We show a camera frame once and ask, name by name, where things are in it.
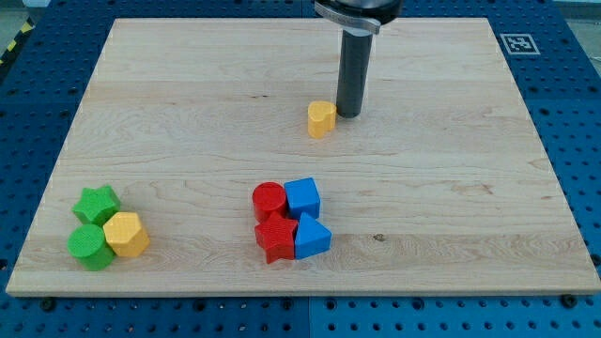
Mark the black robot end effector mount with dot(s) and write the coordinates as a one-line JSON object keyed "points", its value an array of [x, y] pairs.
{"points": [[363, 15]]}

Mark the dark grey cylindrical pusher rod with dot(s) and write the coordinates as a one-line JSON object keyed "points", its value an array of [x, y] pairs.
{"points": [[353, 66]]}

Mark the yellow heart block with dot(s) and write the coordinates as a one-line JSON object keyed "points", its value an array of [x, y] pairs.
{"points": [[321, 118]]}

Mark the yellow hexagon block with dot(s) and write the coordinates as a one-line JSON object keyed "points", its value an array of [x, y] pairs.
{"points": [[126, 234]]}

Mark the white fiducial marker tag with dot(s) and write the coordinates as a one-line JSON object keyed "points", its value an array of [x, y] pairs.
{"points": [[519, 44]]}

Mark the blue cube block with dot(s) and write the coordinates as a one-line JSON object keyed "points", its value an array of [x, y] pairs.
{"points": [[302, 197]]}

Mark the light wooden board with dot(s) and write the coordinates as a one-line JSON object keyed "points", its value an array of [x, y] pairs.
{"points": [[440, 187]]}

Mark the red cylinder block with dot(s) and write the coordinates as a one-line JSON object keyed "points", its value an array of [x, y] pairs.
{"points": [[269, 198]]}

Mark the blue triangle block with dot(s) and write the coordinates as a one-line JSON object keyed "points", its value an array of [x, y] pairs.
{"points": [[312, 237]]}

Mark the red star block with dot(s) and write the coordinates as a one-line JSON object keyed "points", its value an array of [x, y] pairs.
{"points": [[276, 236]]}

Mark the green star block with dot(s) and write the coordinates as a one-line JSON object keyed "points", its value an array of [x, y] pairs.
{"points": [[96, 206]]}

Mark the green cylinder block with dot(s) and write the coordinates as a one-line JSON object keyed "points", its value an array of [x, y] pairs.
{"points": [[87, 244]]}

